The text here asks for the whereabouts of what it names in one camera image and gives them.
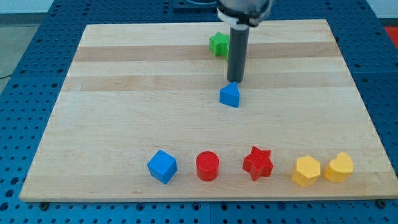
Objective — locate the blue cube block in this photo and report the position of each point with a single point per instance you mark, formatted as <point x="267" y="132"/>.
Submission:
<point x="162" y="166"/>

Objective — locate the red star block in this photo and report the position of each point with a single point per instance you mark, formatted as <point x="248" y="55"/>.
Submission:
<point x="258" y="163"/>

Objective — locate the green star block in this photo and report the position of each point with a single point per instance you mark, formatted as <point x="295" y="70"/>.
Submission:
<point x="219" y="45"/>

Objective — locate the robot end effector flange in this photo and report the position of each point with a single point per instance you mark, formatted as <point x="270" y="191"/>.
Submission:
<point x="244" y="13"/>

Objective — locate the yellow hexagon block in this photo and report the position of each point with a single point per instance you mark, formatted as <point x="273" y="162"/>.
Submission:
<point x="306" y="171"/>

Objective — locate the yellow heart block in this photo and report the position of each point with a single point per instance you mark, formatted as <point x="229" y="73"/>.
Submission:
<point x="339" y="168"/>

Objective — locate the red cylinder block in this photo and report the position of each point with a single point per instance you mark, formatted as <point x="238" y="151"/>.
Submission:
<point x="207" y="163"/>

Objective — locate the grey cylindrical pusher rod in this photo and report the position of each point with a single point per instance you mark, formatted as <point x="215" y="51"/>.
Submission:
<point x="238" y="45"/>

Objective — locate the wooden board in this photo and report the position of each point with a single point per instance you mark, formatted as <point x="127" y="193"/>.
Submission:
<point x="135" y="89"/>

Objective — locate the blue triangle block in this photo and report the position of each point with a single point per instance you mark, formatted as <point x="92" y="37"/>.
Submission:
<point x="230" y="95"/>

